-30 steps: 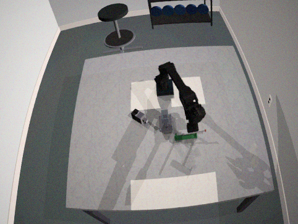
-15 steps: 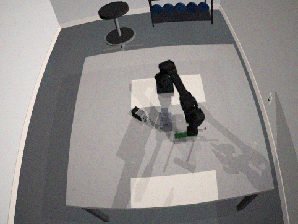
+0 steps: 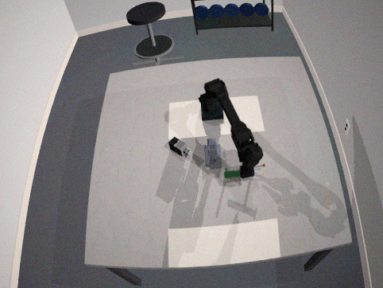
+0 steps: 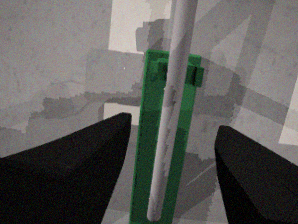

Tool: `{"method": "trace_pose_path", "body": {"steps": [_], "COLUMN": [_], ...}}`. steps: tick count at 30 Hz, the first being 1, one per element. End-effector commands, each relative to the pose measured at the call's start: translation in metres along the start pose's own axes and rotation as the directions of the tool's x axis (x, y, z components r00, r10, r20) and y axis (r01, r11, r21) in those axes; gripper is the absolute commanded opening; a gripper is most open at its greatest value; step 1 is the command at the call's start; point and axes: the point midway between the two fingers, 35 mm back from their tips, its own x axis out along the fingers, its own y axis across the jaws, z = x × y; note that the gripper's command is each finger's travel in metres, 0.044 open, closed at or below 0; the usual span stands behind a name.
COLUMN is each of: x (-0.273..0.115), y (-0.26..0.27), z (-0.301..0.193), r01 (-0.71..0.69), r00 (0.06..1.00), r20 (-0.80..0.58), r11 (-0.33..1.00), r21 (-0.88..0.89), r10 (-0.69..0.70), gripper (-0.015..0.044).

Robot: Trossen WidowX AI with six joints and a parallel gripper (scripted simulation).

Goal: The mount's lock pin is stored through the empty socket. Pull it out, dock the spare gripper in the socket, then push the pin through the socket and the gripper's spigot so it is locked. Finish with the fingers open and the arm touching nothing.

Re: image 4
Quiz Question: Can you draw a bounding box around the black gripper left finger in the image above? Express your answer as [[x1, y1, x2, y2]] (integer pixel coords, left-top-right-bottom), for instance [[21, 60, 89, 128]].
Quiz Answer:
[[0, 112, 132, 224]]

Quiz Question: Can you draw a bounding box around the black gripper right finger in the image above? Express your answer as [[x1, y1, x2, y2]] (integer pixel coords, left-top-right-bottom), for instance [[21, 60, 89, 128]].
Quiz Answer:
[[214, 125, 298, 224]]

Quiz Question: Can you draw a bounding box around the grey pin with red cap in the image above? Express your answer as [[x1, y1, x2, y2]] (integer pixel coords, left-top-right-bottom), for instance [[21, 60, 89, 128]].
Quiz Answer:
[[146, 0, 198, 222]]

